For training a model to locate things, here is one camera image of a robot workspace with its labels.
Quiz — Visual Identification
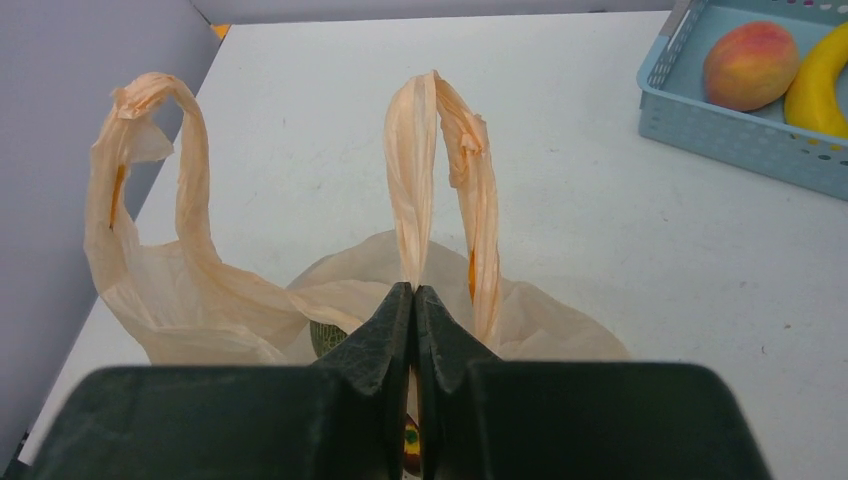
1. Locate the light blue plastic basket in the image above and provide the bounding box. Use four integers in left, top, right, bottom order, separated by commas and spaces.
637, 1, 847, 200

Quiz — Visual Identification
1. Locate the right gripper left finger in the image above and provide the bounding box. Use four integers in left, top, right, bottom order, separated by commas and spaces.
28, 283, 413, 479

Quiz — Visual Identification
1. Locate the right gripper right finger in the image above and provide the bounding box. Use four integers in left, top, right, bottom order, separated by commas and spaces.
414, 286, 770, 479

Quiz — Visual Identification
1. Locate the fake yellow banana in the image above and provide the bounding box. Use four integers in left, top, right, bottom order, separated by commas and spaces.
784, 22, 847, 139

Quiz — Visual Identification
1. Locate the orange plastic bag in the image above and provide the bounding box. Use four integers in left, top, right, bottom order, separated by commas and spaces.
84, 71, 628, 365

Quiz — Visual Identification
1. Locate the fake green melon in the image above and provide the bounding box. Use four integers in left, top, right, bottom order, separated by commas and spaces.
309, 320, 349, 358

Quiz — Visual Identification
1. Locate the fake peach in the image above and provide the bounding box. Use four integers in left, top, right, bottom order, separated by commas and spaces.
703, 21, 801, 112

